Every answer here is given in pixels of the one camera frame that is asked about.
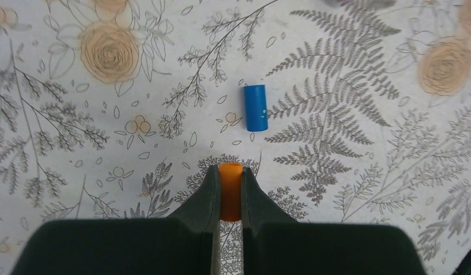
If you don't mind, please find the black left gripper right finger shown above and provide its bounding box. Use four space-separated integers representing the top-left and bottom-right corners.
241 168 425 274

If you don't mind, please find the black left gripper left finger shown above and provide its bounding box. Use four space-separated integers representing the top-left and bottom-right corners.
12 166 221 274

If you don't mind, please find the orange pen cap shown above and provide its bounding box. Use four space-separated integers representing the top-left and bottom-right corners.
219 163 243 222

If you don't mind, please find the blue pen cap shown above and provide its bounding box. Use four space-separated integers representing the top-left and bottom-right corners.
244 85 269 132

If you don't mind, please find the floral patterned table mat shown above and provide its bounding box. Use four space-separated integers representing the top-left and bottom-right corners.
0 1 471 274

